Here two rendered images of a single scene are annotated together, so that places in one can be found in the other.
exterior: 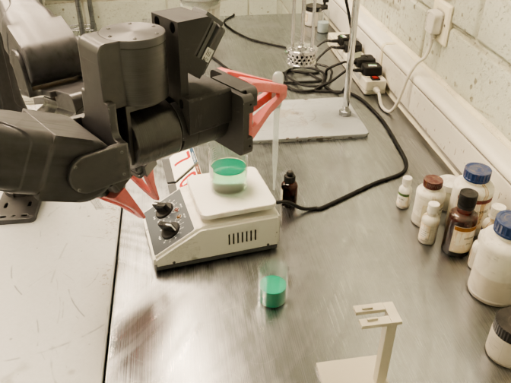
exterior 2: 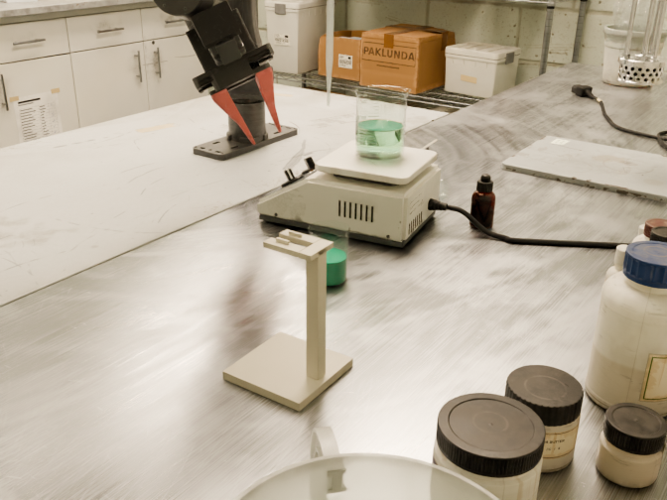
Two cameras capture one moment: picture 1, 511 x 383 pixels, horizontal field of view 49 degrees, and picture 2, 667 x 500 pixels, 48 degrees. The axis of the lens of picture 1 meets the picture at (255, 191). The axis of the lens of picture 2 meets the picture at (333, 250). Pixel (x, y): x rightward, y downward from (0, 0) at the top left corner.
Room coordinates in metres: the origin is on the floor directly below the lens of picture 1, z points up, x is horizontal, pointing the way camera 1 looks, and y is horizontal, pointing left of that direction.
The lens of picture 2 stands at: (0.07, -0.52, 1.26)
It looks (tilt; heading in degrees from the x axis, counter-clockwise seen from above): 25 degrees down; 43
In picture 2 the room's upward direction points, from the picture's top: 1 degrees clockwise
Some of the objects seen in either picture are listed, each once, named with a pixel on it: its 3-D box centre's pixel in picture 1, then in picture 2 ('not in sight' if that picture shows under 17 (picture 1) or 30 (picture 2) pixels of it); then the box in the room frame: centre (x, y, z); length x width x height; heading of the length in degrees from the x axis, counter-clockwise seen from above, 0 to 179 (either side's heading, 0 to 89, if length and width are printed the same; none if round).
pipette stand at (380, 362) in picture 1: (361, 352); (288, 307); (0.44, -0.12, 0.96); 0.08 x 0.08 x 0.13; 10
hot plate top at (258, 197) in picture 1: (230, 191); (377, 160); (0.75, 0.04, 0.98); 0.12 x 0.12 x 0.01; 18
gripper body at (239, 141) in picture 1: (197, 115); not in sight; (0.52, 0.06, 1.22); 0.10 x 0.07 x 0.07; 41
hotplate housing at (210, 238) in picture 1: (215, 216); (356, 190); (0.74, 0.06, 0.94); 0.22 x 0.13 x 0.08; 108
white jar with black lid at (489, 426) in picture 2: not in sight; (484, 468); (0.42, -0.33, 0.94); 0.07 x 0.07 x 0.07
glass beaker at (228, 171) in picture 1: (229, 166); (382, 125); (0.76, 0.04, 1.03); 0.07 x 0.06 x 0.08; 157
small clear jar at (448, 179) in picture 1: (448, 193); not in sight; (0.83, -0.34, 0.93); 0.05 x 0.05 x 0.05
